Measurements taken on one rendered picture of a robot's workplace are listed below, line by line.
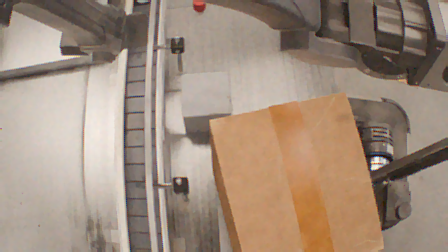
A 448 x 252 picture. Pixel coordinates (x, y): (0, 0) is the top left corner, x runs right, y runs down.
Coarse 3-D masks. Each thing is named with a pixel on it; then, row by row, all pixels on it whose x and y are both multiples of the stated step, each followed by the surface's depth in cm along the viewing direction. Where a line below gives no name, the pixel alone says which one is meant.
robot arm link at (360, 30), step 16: (320, 0) 46; (336, 0) 46; (352, 0) 45; (368, 0) 45; (320, 16) 46; (336, 16) 46; (352, 16) 45; (368, 16) 45; (320, 32) 46; (336, 32) 46; (352, 32) 45; (368, 32) 45; (368, 48) 46
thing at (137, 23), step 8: (128, 16) 82; (136, 16) 82; (144, 16) 82; (128, 24) 79; (136, 24) 83; (144, 24) 83; (136, 32) 83; (144, 32) 83; (136, 40) 84; (144, 40) 84; (128, 48) 84
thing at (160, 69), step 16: (160, 0) 122; (160, 16) 115; (160, 32) 113; (160, 64) 110; (160, 80) 108; (160, 96) 107; (160, 112) 105; (160, 128) 104; (160, 144) 103; (160, 160) 101; (160, 176) 100; (160, 192) 99; (160, 208) 98
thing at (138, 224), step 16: (144, 48) 111; (128, 64) 109; (144, 64) 109; (128, 80) 108; (144, 80) 108; (128, 96) 106; (144, 96) 107; (128, 112) 105; (128, 128) 104; (128, 144) 102; (144, 144) 102; (128, 160) 101; (144, 160) 101; (128, 176) 100; (144, 176) 100; (128, 192) 99; (144, 192) 99; (128, 208) 97; (144, 208) 97; (128, 224) 96; (144, 224) 96; (160, 224) 96; (144, 240) 95; (160, 240) 95
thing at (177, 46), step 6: (174, 36) 99; (174, 42) 101; (180, 42) 101; (156, 48) 102; (162, 48) 102; (168, 48) 102; (174, 48) 101; (180, 48) 101; (180, 54) 106; (180, 60) 108; (180, 66) 110
